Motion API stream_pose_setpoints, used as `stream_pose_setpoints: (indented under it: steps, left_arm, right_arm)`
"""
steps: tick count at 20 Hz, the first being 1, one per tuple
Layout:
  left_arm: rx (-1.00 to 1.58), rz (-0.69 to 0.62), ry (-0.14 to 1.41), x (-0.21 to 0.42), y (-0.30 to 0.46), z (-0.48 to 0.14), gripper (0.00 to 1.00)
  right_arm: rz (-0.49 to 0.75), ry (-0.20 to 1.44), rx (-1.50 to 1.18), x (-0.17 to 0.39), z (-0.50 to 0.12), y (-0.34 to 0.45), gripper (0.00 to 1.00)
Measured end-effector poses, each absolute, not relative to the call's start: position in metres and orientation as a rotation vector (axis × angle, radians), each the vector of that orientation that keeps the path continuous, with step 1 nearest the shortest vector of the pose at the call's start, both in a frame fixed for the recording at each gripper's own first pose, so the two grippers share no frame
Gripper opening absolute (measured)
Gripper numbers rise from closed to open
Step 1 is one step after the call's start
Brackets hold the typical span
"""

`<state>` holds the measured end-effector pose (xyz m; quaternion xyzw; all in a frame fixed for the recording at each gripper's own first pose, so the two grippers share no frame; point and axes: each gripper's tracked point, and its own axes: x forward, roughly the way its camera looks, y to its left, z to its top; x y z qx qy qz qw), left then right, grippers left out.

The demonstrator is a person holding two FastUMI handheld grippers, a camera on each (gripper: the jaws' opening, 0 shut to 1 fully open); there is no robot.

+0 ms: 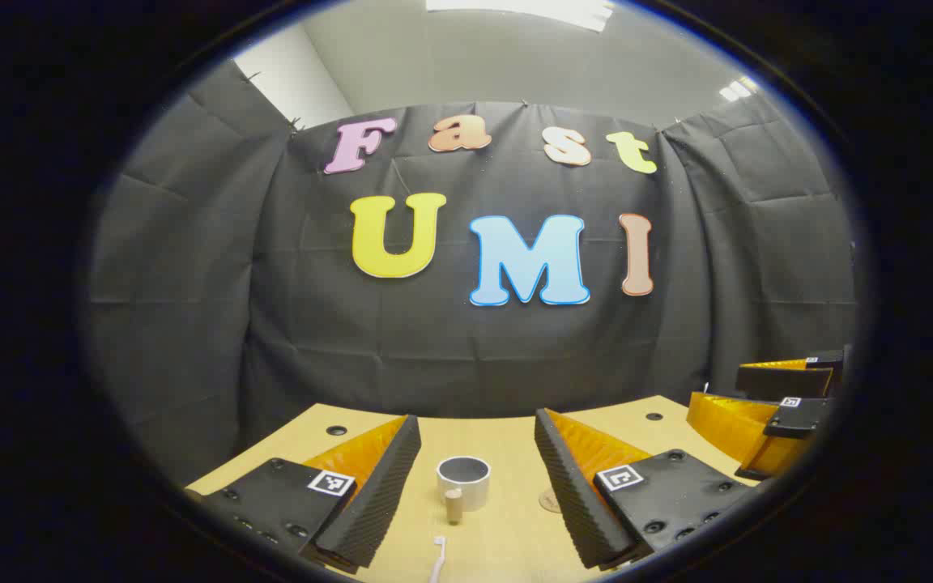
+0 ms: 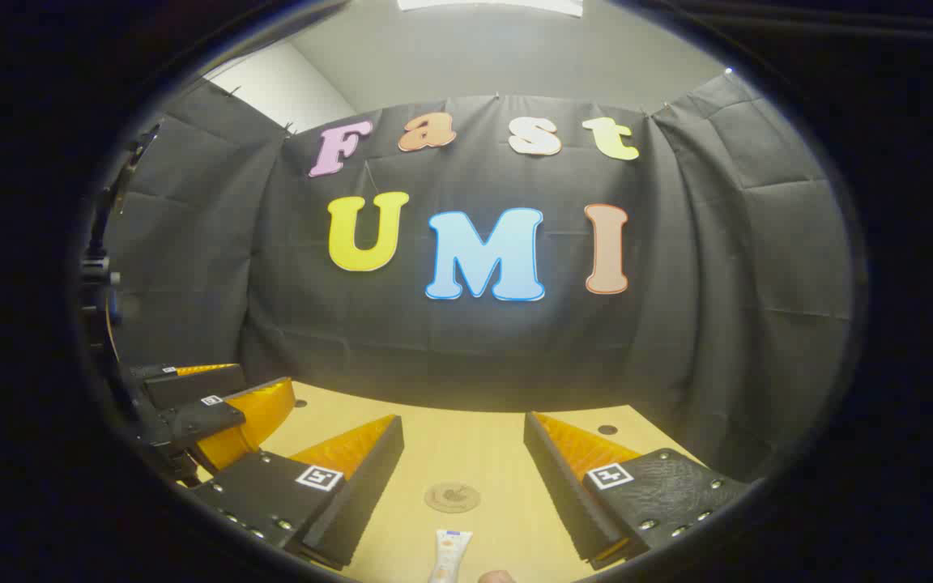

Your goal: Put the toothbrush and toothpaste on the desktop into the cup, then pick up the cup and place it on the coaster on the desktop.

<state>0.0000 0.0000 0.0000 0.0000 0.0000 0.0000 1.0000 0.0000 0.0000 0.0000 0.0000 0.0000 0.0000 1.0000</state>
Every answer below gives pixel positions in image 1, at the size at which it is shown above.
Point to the white toothbrush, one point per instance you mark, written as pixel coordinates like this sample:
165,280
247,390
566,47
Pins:
438,546

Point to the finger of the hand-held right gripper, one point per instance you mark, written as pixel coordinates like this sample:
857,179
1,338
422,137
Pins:
798,417
782,380

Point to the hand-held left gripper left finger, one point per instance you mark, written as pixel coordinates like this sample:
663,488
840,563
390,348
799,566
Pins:
389,470

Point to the wooden desktop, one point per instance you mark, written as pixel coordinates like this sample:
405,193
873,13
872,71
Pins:
499,551

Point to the ceiling light panel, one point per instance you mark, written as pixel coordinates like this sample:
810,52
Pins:
515,10
736,89

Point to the round cork coaster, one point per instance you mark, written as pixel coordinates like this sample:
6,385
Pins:
549,502

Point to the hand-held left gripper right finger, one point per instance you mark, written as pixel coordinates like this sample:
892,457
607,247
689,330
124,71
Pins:
568,486

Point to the black backdrop cloth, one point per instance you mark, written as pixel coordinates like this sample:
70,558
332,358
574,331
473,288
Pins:
434,348

